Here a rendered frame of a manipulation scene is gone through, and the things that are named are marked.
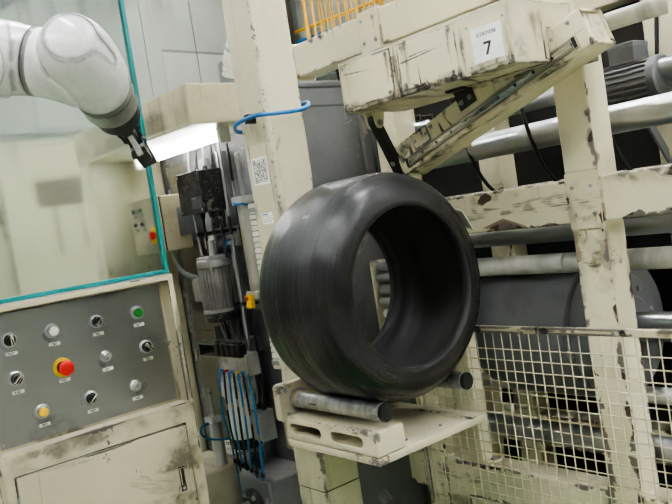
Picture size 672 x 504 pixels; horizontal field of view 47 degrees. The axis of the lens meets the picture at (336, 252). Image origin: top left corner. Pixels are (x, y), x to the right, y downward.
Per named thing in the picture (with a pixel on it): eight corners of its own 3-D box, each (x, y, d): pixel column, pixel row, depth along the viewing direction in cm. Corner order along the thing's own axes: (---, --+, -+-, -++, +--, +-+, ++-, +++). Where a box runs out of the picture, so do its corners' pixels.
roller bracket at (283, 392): (277, 422, 203) (271, 385, 203) (387, 382, 228) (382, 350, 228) (284, 423, 201) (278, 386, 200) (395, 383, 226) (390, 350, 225)
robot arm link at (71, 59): (141, 61, 121) (59, 51, 122) (111, 2, 106) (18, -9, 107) (126, 124, 118) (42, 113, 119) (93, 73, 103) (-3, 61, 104)
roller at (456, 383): (371, 381, 221) (368, 366, 221) (382, 377, 224) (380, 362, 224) (463, 392, 194) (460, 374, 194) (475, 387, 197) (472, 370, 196)
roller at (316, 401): (292, 409, 204) (289, 392, 203) (305, 404, 206) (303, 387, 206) (381, 425, 176) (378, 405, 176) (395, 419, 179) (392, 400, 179)
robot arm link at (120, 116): (115, 52, 122) (126, 71, 127) (62, 78, 121) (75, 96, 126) (140, 98, 119) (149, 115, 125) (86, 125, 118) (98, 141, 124)
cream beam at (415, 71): (343, 115, 221) (335, 63, 220) (406, 112, 237) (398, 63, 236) (514, 63, 174) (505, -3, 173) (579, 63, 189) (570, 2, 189)
